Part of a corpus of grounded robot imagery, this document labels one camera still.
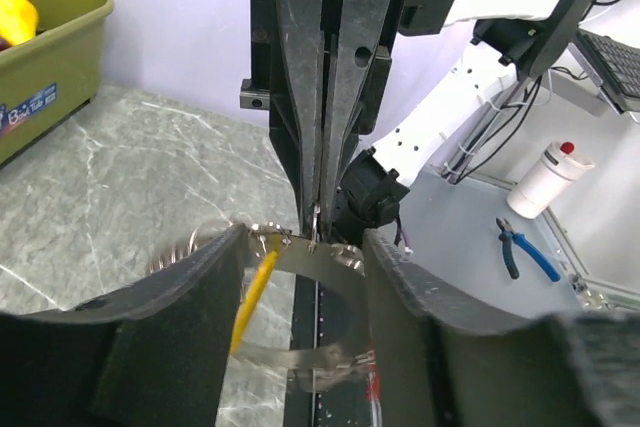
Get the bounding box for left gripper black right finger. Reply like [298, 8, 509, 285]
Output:
[362, 230, 639, 426]

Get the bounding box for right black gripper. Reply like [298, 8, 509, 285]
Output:
[241, 0, 454, 227]

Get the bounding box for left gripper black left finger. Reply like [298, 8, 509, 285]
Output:
[1, 224, 248, 426]

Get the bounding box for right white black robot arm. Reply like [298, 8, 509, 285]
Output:
[240, 0, 592, 245]

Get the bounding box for yellow key tag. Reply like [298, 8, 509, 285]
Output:
[229, 250, 280, 355]

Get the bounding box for white bottle red cap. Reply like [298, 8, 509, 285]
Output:
[506, 141, 595, 219]

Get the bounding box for olive green plastic bin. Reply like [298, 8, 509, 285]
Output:
[1, 0, 114, 162]

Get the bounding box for black computer keyboard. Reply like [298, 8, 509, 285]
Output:
[575, 29, 639, 114]

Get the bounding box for yellow pear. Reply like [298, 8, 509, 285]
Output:
[1, 0, 39, 46]

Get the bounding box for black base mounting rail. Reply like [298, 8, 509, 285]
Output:
[282, 226, 386, 427]

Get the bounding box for blue handled pliers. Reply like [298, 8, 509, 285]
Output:
[495, 217, 561, 282]

